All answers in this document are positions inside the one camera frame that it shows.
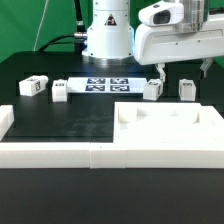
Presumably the black cable bundle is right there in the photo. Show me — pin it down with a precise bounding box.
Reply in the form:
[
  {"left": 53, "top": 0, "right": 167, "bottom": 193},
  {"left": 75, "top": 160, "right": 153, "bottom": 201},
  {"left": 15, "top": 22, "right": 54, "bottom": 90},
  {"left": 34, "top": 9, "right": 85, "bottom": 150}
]
[{"left": 37, "top": 0, "right": 88, "bottom": 54}]

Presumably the thin white cable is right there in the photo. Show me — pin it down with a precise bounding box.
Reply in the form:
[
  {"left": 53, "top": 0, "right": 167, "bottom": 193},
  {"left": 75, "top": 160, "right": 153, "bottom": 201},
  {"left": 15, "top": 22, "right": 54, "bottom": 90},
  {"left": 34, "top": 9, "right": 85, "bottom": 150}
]
[{"left": 32, "top": 0, "right": 50, "bottom": 53}]

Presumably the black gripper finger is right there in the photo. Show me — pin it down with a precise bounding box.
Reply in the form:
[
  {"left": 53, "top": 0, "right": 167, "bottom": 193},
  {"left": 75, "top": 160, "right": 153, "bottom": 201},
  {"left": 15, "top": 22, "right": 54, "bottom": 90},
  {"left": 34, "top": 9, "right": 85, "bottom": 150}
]
[
  {"left": 156, "top": 63, "right": 166, "bottom": 82},
  {"left": 200, "top": 58, "right": 213, "bottom": 79}
]

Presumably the white fiducial tag sheet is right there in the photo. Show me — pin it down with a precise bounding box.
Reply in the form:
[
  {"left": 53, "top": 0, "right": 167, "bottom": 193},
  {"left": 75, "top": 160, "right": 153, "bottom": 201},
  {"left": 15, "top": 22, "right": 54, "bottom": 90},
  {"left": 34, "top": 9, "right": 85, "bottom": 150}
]
[{"left": 68, "top": 77, "right": 147, "bottom": 94}]

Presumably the white U-shaped fence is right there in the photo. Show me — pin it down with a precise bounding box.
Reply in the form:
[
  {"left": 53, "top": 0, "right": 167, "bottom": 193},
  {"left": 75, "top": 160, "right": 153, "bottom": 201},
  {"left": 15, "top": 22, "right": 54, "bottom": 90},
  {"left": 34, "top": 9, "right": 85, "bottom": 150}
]
[{"left": 0, "top": 104, "right": 224, "bottom": 169}]

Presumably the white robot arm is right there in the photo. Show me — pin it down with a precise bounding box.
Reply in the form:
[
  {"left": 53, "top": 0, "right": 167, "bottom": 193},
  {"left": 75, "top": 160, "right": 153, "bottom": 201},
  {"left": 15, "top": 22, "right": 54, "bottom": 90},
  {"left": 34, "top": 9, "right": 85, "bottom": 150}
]
[{"left": 82, "top": 0, "right": 224, "bottom": 79}]

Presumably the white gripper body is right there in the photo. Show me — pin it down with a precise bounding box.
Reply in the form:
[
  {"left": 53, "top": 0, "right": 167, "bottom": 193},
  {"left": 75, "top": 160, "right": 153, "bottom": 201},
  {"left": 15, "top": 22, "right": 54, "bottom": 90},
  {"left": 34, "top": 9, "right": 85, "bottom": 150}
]
[{"left": 134, "top": 21, "right": 224, "bottom": 65}]

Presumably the white square tabletop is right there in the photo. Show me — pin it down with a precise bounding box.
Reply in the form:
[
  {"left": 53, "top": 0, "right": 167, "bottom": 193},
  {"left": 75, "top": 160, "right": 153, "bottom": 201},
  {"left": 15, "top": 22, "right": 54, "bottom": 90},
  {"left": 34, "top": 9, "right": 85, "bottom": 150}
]
[{"left": 113, "top": 102, "right": 224, "bottom": 144}]

